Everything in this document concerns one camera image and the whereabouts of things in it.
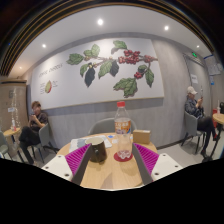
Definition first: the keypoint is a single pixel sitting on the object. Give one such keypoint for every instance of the wall notice board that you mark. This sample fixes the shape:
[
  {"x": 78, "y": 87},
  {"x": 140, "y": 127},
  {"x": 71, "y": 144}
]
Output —
[{"x": 212, "y": 65}]

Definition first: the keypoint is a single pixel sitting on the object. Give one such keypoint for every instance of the brown cardboard box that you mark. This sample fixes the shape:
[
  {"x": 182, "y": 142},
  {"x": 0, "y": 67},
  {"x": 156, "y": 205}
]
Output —
[{"x": 141, "y": 136}]

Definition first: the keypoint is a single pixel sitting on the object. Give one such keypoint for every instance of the green exit sign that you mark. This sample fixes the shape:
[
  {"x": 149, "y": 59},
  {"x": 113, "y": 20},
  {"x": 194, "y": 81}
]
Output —
[{"x": 194, "y": 54}]

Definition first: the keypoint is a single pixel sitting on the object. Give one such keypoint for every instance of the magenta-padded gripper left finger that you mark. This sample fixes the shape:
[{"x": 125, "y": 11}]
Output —
[{"x": 57, "y": 166}]

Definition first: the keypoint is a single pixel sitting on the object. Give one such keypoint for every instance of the person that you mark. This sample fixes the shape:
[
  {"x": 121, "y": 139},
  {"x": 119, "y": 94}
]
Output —
[
  {"x": 195, "y": 111},
  {"x": 33, "y": 130}
]

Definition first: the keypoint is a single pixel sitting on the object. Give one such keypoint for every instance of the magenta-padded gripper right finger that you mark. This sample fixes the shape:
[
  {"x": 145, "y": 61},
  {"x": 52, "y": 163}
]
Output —
[{"x": 165, "y": 166}]

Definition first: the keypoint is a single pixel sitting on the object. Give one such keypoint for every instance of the grey upholstered chair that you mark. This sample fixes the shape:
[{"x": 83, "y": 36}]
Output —
[
  {"x": 45, "y": 133},
  {"x": 191, "y": 125},
  {"x": 103, "y": 126},
  {"x": 3, "y": 143}
]

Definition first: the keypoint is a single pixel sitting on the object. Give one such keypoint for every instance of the small round wooden table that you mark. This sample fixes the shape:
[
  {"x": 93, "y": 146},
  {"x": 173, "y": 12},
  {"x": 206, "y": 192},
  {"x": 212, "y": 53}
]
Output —
[
  {"x": 11, "y": 132},
  {"x": 218, "y": 118}
]

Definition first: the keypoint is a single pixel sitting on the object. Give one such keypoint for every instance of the clear red-capped drink bottle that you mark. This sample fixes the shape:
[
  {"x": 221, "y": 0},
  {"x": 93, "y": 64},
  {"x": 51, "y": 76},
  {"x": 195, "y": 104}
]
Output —
[{"x": 123, "y": 128}]

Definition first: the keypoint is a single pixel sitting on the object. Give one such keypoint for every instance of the black thermos flask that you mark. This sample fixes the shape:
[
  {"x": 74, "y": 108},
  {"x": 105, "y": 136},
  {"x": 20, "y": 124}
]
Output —
[{"x": 222, "y": 107}]

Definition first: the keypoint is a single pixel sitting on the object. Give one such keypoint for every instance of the small clear bottle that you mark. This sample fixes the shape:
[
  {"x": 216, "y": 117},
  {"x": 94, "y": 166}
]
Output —
[{"x": 13, "y": 125}]

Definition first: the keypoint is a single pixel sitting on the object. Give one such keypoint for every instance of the recessed ceiling lights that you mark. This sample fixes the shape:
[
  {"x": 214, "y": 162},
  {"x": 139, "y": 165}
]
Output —
[{"x": 100, "y": 21}]

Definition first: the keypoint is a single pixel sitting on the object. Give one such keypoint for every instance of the dark mug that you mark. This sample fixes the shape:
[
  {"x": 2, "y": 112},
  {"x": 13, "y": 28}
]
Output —
[{"x": 97, "y": 151}]

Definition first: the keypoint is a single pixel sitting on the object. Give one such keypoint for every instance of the flat round red coaster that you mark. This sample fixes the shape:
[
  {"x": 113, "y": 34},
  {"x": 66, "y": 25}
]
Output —
[{"x": 117, "y": 158}]

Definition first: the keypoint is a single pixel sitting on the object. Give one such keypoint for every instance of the coffee plant wall mural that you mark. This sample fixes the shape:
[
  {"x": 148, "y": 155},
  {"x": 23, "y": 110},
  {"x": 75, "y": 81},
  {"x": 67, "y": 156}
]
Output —
[{"x": 66, "y": 86}]

